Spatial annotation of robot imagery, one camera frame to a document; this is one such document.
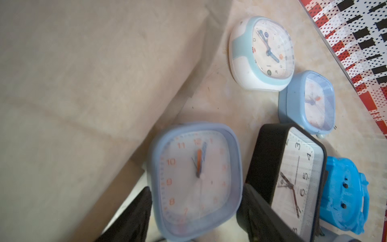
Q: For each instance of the black square alarm clock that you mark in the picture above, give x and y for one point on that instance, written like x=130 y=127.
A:
x=287 y=169

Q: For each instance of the light blue square alarm clock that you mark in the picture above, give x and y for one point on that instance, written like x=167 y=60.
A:
x=309 y=101

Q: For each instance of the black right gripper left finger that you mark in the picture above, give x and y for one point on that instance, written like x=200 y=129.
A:
x=132 y=225

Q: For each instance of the beige canvas bag orange handles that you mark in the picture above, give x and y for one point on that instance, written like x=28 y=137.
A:
x=82 y=84

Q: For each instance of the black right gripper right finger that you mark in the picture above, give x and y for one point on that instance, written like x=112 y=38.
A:
x=260 y=222

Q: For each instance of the bright blue round alarm clock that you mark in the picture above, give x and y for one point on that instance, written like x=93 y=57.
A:
x=345 y=199

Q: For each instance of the pale blue square clock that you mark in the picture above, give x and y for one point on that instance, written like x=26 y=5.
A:
x=195 y=176

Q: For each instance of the white clock light blue band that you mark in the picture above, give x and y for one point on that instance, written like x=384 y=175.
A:
x=261 y=54

